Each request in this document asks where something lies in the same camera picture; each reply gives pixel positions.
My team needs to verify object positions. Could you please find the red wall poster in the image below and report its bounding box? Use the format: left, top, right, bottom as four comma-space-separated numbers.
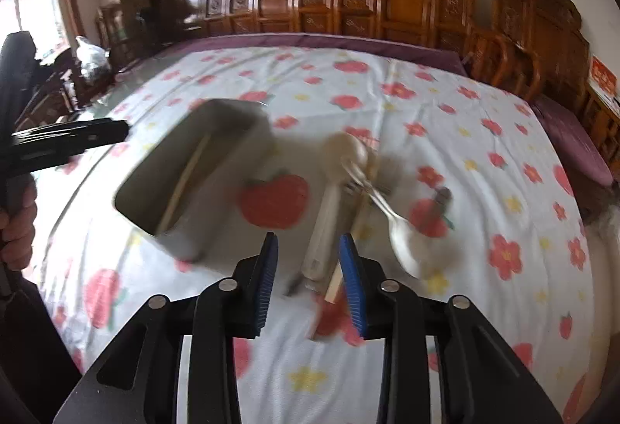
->
588, 55, 620, 99

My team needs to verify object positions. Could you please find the grey rectangular container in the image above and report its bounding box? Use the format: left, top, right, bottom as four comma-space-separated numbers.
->
113, 98, 273, 261

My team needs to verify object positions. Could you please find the dark wooden cabinet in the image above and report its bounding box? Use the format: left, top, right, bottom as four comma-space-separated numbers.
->
94, 0, 168, 66

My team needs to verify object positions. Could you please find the window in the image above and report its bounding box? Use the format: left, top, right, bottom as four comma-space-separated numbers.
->
0, 0, 69, 62

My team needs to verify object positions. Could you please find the person's left hand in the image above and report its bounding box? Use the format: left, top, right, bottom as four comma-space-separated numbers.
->
0, 183, 38, 271

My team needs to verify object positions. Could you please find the floral strawberry bedsheet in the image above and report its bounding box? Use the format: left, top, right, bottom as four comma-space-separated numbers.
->
22, 43, 600, 424

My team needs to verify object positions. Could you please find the dark clothing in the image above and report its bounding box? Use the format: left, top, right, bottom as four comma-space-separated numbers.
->
0, 276, 84, 424

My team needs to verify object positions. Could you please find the purple cushion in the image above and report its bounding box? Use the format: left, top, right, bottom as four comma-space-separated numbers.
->
532, 95, 614, 186

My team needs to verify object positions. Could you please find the dark wooden chair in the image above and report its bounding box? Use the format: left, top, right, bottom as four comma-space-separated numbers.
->
19, 51, 113, 127

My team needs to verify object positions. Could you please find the tall carved wooden headboard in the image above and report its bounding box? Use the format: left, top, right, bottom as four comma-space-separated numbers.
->
491, 0, 592, 115

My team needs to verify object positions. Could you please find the wooden chopstick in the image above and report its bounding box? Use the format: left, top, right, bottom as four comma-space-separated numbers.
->
157, 136, 212, 233
325, 160, 381, 303

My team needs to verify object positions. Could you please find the metal spoon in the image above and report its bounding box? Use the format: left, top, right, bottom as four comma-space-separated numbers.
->
370, 191, 423, 279

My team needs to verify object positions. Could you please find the wooden armchair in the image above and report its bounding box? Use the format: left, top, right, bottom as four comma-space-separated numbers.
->
464, 29, 544, 101

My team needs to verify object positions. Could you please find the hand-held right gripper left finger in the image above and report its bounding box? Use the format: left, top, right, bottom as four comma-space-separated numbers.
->
53, 233, 279, 424

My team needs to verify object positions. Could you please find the metal fork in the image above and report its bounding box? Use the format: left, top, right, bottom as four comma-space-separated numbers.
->
340, 155, 393, 202

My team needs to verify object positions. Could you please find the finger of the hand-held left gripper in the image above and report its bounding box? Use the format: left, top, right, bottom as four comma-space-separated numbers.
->
10, 119, 129, 176

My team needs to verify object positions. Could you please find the white plastic bag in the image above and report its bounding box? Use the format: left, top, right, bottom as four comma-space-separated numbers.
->
74, 35, 111, 78

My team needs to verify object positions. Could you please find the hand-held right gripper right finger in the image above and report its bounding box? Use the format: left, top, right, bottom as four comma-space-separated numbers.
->
338, 233, 565, 424

